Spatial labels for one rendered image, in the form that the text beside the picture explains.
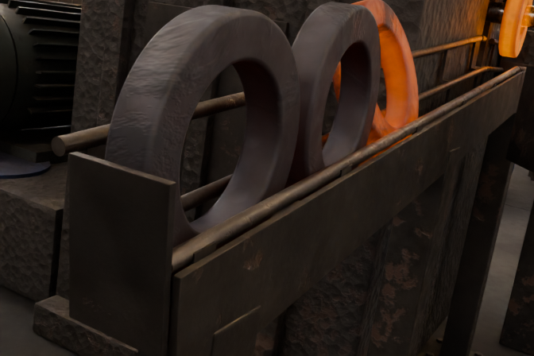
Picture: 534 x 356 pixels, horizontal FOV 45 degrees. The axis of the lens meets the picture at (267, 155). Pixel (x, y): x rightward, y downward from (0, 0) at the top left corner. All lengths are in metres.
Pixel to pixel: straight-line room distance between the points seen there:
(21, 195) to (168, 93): 1.27
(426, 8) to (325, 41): 0.52
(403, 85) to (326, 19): 0.30
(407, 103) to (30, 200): 1.01
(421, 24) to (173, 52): 0.69
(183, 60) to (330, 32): 0.19
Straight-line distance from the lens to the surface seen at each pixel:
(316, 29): 0.53
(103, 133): 0.42
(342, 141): 0.64
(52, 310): 1.46
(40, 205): 1.56
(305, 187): 0.49
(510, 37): 1.40
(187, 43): 0.37
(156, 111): 0.35
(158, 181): 0.34
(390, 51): 0.82
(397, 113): 0.81
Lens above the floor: 0.72
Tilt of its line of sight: 12 degrees down
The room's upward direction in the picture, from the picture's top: 9 degrees clockwise
